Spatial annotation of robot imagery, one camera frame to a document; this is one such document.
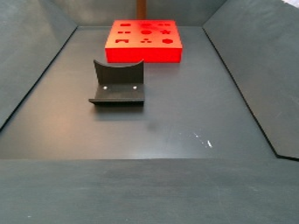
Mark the red shape-sorting block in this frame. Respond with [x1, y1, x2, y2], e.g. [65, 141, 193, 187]
[106, 20, 183, 63]

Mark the black curved peg holder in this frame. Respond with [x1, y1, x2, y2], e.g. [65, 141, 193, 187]
[89, 60, 146, 105]

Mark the brown oval peg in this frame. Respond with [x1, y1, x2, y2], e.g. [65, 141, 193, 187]
[135, 0, 147, 19]

